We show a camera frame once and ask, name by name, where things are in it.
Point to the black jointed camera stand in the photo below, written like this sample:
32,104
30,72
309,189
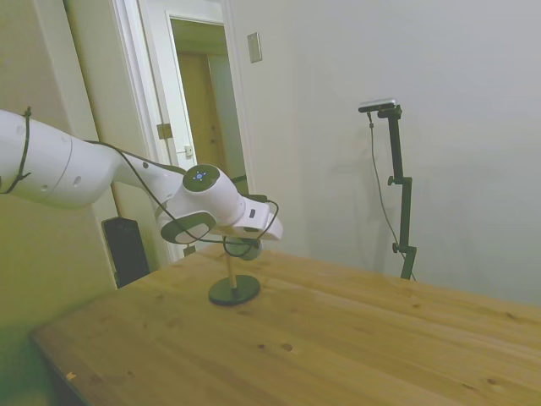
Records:
406,211

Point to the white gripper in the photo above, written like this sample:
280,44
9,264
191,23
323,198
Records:
266,230

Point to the white door frame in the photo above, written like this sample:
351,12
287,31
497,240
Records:
145,84

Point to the brass door hinge plate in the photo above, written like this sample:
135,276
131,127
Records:
164,131

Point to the grey camera on stand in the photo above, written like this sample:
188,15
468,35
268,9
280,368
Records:
378,105

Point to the brown wooden door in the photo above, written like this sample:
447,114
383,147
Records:
200,114

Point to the wooden mug tree black base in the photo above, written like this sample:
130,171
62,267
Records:
241,291

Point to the beige wall switch plate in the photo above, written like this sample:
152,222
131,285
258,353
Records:
254,47

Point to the black rectangular box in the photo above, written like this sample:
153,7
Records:
127,254

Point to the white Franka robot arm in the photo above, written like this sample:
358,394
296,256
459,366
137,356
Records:
63,169

